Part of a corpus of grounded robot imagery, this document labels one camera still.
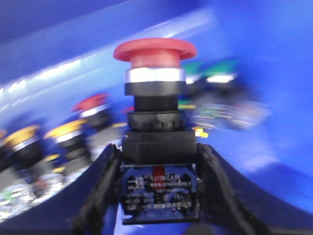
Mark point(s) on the yellow push button middle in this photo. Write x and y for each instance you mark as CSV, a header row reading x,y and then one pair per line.
x,y
70,138

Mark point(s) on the red push button in bin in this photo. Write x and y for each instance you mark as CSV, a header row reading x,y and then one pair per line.
x,y
97,113

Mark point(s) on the green push button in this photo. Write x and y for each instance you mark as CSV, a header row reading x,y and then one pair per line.
x,y
216,97

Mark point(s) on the yellow push button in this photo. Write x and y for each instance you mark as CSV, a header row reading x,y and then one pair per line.
x,y
27,157
70,138

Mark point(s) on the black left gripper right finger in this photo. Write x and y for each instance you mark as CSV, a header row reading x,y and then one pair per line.
x,y
219,203

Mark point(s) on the yellow push button far left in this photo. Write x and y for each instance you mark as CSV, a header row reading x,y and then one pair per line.
x,y
27,157

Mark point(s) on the red mushroom push button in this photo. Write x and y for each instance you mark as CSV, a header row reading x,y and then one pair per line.
x,y
159,181

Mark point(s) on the blue plastic crate left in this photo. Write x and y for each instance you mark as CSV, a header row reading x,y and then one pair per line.
x,y
55,53

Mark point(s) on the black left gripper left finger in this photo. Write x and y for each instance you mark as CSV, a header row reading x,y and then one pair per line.
x,y
90,219

